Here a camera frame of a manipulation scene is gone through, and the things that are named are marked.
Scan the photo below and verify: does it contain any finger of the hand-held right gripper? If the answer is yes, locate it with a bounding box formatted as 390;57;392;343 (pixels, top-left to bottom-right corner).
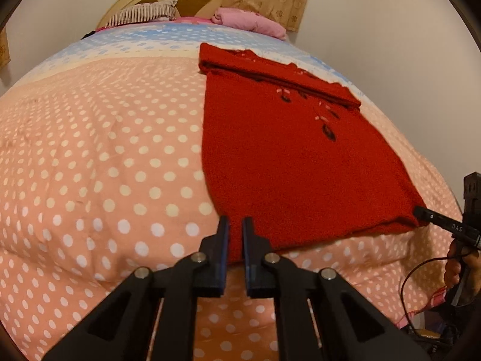
413;205;481;249

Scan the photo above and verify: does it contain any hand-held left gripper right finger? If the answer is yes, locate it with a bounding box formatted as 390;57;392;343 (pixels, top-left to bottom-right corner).
241;217;433;361

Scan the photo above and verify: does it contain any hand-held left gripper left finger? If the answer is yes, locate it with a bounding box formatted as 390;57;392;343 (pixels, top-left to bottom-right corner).
41;216;231;361

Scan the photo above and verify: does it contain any red knitted sweater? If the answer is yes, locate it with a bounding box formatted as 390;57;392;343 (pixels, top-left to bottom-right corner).
198;42;429;266

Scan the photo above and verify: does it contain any person's right hand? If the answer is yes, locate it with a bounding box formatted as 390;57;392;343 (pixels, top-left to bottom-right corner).
443;240;481;307

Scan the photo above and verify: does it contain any red plaid bed sheet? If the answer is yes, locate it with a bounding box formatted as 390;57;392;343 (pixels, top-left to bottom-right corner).
396;288;448;328

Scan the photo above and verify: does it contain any dark object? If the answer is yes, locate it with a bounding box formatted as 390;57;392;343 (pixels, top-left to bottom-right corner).
404;323;461;358

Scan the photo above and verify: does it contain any polka dot bed blanket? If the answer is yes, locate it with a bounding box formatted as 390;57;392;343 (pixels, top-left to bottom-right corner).
0;19;464;361

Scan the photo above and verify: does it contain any pink pillow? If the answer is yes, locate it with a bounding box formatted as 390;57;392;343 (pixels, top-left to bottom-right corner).
210;7;289;40

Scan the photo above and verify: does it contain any pink bed sheet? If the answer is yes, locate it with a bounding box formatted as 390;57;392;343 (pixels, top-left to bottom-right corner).
96;16;211;32

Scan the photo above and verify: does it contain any striped pillow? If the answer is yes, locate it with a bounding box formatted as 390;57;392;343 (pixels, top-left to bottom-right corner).
104;0;178;29

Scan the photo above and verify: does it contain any black cable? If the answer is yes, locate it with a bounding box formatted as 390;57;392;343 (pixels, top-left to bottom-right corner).
400;258;468;332

